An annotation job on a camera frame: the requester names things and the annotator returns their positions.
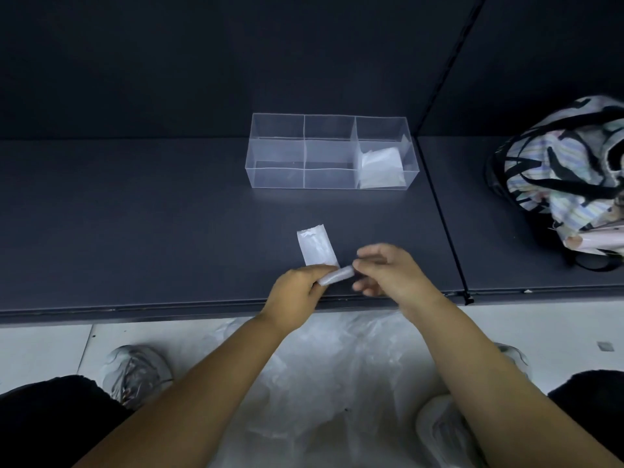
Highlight clear three-compartment plastic box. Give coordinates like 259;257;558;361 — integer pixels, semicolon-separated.
245;112;421;192

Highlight person's right forearm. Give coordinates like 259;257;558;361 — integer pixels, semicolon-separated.
404;292;624;468

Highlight person's left grey shoe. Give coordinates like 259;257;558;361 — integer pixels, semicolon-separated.
101;344;175;411

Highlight person's right grey shoe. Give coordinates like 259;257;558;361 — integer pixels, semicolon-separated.
415;341;531;468

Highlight person's left forearm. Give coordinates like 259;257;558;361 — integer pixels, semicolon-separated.
73;311;293;468

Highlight person's left hand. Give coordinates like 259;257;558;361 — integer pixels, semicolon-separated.
261;264;340;335

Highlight person's right hand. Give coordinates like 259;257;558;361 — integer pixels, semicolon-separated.
352;243;445;319

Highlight pile of plastic bags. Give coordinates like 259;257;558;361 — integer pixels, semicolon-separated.
209;309;450;468

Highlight person's grey shoe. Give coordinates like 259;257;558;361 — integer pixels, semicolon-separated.
101;344;175;411
415;341;531;468

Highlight pink white folder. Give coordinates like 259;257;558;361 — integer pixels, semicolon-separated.
564;222;624;255

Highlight black trousers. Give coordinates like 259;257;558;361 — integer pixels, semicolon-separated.
0;369;624;468

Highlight black white striped tote bag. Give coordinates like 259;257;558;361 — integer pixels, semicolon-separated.
484;96;624;272

